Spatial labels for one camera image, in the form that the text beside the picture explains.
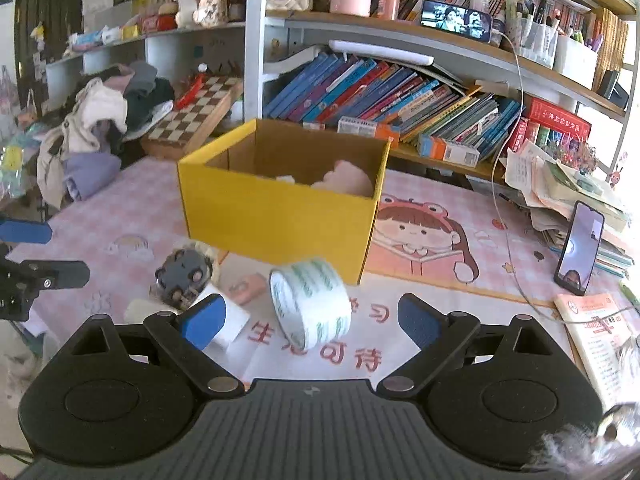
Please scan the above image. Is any white power adapter cube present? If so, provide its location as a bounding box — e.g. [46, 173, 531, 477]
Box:
[194, 284, 250, 351]

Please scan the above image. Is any grey toy car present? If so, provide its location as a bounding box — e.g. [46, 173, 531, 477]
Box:
[155, 240, 220, 311]

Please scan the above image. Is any pink eraser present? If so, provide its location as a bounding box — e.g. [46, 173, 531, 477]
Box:
[228, 273, 267, 306]

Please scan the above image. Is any clear packing tape roll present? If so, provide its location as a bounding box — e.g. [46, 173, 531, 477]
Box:
[268, 258, 352, 351]

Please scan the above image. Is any pink plush toy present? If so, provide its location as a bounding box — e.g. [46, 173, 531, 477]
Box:
[311, 160, 373, 197]

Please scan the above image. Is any pile of clothes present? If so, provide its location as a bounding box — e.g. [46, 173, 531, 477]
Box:
[36, 61, 175, 209]

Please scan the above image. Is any pink cartoon table mat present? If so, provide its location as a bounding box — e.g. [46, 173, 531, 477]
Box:
[11, 158, 572, 382]

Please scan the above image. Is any black smartphone standing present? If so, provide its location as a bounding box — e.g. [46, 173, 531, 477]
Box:
[553, 200, 605, 296]

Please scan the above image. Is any orange workbook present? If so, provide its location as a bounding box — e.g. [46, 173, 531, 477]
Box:
[554, 292, 639, 410]

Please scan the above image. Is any yellow cardboard box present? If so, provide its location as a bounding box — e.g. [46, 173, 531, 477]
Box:
[178, 119, 390, 285]

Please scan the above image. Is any pile of papers and books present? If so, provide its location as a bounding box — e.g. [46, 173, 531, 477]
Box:
[502, 141, 634, 278]

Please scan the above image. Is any wooden chessboard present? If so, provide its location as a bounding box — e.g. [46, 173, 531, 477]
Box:
[141, 74, 243, 162]

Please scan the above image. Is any orange white small box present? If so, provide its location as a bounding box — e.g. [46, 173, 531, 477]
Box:
[418, 136, 480, 168]

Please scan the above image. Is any row of leaning books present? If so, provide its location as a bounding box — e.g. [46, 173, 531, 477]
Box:
[264, 50, 526, 166]

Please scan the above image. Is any red dictionary book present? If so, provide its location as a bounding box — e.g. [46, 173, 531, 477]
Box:
[525, 96, 591, 142]

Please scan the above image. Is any white shelf unit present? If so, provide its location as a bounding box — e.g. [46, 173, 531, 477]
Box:
[46, 10, 639, 172]

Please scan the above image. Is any white storage bin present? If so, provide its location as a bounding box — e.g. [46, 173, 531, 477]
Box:
[553, 36, 598, 88]

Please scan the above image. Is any smartphone on shelf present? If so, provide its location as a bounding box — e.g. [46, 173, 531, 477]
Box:
[420, 0, 492, 44]

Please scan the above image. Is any white charging cable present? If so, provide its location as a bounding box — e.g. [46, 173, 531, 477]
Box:
[489, 29, 640, 323]

